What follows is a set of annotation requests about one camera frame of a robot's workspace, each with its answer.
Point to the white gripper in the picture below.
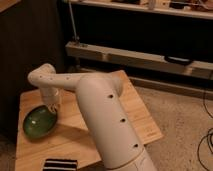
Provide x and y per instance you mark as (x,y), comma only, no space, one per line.
(51,96)

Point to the green ceramic bowl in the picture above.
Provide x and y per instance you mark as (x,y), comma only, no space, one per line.
(39,122)

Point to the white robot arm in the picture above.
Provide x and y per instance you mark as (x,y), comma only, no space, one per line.
(98,99)

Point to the metal stand pole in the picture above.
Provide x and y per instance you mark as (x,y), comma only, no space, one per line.
(76,38)

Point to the long wooden beam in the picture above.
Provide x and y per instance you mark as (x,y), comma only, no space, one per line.
(137,59)

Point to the wooden shelf with clutter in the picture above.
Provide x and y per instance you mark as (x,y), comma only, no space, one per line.
(202,9)

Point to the black handle on beam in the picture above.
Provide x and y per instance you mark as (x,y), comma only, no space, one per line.
(178,60)

